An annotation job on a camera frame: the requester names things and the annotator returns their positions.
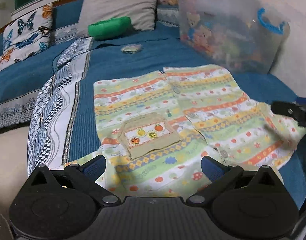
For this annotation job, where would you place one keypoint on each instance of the clear plastic storage bin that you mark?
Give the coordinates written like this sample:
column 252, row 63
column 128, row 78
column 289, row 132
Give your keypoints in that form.
column 228, row 32

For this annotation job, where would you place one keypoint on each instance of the large butterfly print pillow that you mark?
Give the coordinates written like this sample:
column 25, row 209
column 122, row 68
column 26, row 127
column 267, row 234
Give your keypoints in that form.
column 27, row 36

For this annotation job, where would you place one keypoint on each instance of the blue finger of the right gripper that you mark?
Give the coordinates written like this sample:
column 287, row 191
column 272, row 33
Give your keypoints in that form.
column 292, row 110

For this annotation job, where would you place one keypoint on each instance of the blue bed cover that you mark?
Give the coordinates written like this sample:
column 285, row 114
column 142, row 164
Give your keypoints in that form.
column 161, row 48

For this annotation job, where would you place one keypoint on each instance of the blue bin handle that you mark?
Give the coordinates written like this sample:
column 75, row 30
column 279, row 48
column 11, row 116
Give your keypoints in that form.
column 265, row 22

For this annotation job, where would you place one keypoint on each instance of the grey pillow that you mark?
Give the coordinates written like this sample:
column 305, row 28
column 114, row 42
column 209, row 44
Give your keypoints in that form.
column 141, row 13

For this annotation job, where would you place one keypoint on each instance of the small clear plastic packet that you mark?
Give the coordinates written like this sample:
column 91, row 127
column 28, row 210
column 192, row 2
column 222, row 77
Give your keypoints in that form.
column 132, row 48

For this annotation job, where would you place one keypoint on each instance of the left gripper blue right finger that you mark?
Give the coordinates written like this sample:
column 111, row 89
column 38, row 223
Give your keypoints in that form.
column 214, row 170

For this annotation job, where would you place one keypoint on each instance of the green round cushion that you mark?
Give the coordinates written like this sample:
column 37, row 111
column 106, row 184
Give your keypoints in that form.
column 111, row 28

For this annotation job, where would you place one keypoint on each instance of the colourful patterned baby garment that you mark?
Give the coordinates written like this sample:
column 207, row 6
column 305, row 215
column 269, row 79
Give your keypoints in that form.
column 155, row 129

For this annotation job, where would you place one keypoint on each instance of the white patterned bed sheet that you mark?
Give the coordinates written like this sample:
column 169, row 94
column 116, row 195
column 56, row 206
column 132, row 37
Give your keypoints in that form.
column 55, row 109

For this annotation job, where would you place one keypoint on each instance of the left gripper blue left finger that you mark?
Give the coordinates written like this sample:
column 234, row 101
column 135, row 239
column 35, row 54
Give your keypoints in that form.
column 92, row 169

